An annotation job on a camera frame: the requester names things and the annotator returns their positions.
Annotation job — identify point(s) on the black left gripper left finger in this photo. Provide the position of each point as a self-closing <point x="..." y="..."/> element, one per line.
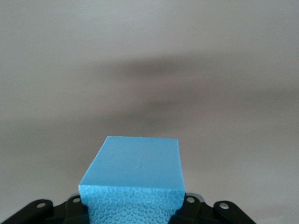
<point x="58" y="214"/>

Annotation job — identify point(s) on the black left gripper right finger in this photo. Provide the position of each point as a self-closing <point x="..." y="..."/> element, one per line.
<point x="201" y="214"/>

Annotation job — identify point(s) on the blue foam block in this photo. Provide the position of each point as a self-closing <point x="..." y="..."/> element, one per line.
<point x="135" y="168"/>

